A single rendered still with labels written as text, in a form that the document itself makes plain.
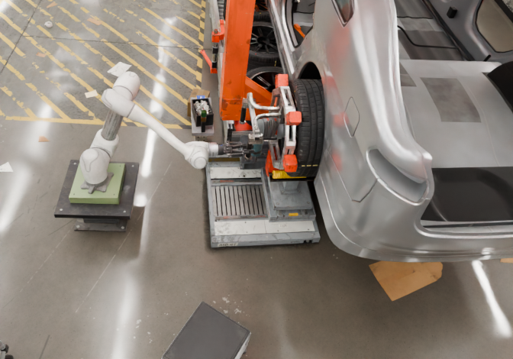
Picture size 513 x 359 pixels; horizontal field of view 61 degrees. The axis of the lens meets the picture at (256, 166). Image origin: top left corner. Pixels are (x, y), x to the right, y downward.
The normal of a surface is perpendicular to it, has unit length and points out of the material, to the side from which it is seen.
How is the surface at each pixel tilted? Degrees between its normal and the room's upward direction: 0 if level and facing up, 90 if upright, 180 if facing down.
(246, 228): 0
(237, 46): 90
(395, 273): 1
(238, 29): 90
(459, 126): 22
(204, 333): 0
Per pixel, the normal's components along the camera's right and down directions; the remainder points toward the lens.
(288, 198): 0.12, -0.66
